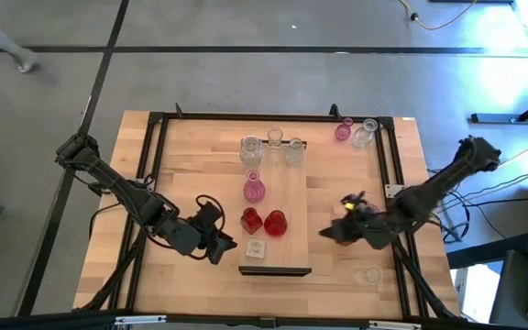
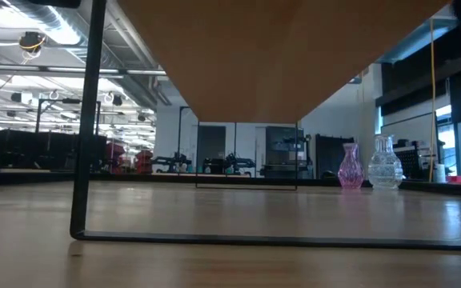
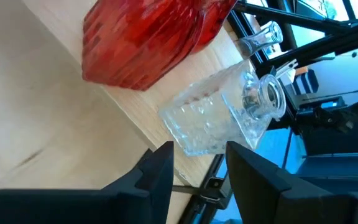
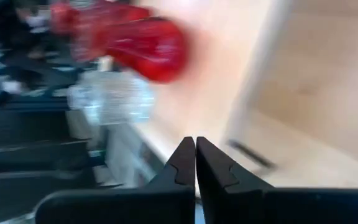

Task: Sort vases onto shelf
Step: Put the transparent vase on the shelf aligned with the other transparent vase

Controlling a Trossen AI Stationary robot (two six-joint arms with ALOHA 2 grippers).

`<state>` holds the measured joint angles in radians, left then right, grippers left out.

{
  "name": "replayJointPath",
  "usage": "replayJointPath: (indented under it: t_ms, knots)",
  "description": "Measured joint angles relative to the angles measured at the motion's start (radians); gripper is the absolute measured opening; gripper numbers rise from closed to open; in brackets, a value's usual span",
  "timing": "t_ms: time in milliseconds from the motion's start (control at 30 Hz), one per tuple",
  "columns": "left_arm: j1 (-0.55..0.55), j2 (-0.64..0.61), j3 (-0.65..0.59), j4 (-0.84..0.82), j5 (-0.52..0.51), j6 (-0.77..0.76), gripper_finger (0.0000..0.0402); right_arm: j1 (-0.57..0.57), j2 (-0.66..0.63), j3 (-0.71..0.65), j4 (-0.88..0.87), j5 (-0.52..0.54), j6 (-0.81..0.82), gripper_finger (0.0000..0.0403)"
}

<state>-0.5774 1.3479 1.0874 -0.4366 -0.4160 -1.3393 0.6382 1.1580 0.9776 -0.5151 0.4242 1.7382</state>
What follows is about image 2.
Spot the black pegboard rack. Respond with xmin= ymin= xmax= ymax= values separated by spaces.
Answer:
xmin=393 ymin=138 xmax=423 ymax=181

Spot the black panel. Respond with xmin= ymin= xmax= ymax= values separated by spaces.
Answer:
xmin=314 ymin=134 xmax=355 ymax=180

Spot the pink ribbed glass vase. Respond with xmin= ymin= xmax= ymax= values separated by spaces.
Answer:
xmin=337 ymin=142 xmax=365 ymax=190

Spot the red tool cart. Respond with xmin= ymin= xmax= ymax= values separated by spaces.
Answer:
xmin=105 ymin=142 xmax=126 ymax=174
xmin=134 ymin=149 xmax=154 ymax=174

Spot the black aluminium table frame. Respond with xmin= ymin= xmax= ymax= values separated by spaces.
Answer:
xmin=0 ymin=170 xmax=461 ymax=197

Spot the clear diamond-cut glass vase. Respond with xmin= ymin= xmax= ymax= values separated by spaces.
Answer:
xmin=367 ymin=134 xmax=404 ymax=190

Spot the black cabinet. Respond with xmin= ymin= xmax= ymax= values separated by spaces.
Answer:
xmin=260 ymin=126 xmax=314 ymax=180

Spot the black ceiling cable reel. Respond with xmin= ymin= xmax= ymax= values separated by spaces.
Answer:
xmin=17 ymin=30 xmax=47 ymax=54

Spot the black workbench partition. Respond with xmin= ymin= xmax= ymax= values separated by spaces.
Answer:
xmin=0 ymin=128 xmax=108 ymax=171

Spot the black background robot station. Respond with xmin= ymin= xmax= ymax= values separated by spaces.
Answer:
xmin=151 ymin=151 xmax=194 ymax=174
xmin=202 ymin=153 xmax=257 ymax=177

